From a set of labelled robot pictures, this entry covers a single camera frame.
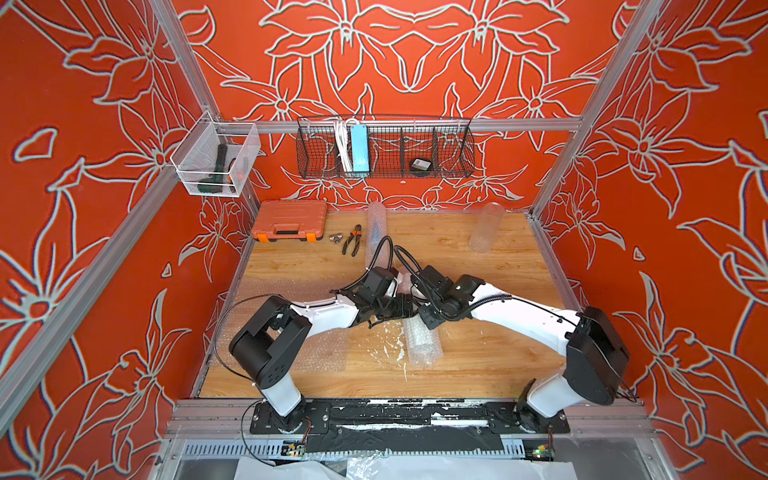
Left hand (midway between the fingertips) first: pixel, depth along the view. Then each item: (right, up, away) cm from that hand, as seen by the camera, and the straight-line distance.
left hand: (415, 309), depth 86 cm
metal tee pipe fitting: (-27, +21, +24) cm, 42 cm away
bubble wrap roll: (+1, -7, -9) cm, 12 cm away
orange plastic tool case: (-46, +28, +27) cm, 60 cm away
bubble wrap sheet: (-26, -12, -3) cm, 29 cm away
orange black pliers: (-19, +23, +25) cm, 39 cm away
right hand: (+2, -1, -3) cm, 4 cm away
